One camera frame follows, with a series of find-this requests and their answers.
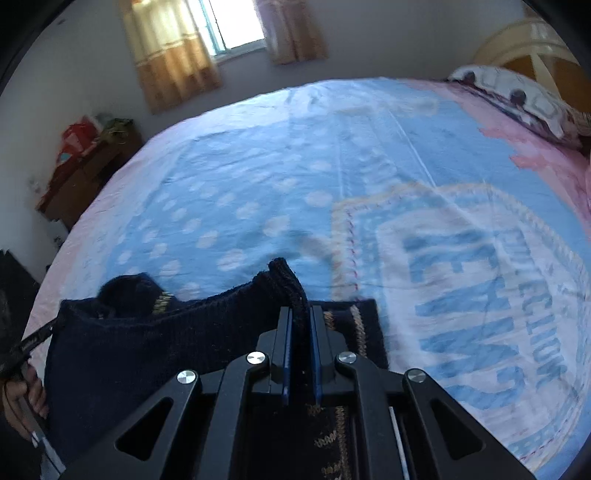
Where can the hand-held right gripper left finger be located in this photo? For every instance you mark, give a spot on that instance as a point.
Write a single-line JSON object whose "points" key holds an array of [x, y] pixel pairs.
{"points": [[287, 344]]}

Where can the person's left hand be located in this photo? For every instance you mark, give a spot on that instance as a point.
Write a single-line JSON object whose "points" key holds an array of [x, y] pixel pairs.
{"points": [[30, 392]]}

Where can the wide yellow orange curtain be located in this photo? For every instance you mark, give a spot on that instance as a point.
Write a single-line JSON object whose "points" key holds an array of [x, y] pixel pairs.
{"points": [[171, 50]]}

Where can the black folding chair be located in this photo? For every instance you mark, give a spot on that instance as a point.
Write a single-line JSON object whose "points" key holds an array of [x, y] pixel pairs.
{"points": [[14, 286]]}

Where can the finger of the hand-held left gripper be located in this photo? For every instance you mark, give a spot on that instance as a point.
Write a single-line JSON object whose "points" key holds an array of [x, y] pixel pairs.
{"points": [[34, 340]]}

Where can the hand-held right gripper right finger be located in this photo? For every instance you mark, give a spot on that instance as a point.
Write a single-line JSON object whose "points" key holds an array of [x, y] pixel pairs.
{"points": [[316, 344]]}

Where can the bed with blue pink sheet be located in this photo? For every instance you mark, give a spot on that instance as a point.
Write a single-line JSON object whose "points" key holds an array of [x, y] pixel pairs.
{"points": [[277, 184]]}

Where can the navy patterned knit sweater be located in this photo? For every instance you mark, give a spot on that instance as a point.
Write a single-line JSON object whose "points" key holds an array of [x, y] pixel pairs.
{"points": [[138, 355]]}

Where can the narrow yellow orange curtain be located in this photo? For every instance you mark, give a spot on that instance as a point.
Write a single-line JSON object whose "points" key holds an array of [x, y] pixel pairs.
{"points": [[293, 30]]}

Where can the small window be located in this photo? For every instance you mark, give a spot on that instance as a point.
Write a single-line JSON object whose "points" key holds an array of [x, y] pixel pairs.
{"points": [[235, 25]]}

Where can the red gift bag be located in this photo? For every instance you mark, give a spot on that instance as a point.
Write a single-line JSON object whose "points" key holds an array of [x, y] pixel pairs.
{"points": [[76, 138]]}

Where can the white patterned pillow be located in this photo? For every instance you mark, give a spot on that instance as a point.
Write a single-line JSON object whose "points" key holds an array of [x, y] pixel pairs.
{"points": [[521, 101]]}

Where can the green leafy plant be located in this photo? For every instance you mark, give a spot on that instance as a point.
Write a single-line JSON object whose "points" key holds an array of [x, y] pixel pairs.
{"points": [[116, 128]]}

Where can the cream and wood headboard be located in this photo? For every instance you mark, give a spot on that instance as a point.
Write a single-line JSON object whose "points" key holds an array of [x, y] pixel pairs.
{"points": [[526, 46]]}

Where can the brown wooden cabinet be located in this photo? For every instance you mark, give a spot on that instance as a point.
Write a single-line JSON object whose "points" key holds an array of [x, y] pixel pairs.
{"points": [[83, 180]]}

